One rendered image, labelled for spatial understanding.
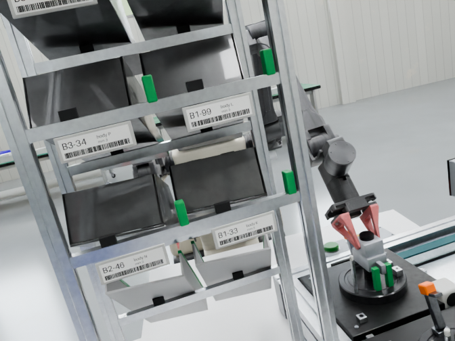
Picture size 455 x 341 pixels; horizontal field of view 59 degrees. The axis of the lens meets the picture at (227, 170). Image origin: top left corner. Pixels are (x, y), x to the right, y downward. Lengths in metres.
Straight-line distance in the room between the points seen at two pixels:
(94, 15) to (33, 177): 0.23
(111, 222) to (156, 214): 0.06
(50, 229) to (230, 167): 0.25
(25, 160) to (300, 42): 8.97
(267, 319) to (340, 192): 0.39
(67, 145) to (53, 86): 0.10
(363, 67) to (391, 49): 0.75
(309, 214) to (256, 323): 0.56
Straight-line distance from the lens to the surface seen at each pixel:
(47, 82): 0.57
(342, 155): 0.87
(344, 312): 0.89
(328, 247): 1.12
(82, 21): 0.61
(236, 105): 0.50
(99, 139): 0.49
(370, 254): 0.89
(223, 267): 0.73
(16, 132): 0.51
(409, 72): 10.38
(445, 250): 1.18
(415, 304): 0.91
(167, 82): 0.55
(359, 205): 0.90
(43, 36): 0.64
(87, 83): 0.55
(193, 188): 0.58
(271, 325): 1.07
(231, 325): 1.10
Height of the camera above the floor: 1.50
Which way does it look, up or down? 15 degrees down
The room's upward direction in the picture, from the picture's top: 12 degrees counter-clockwise
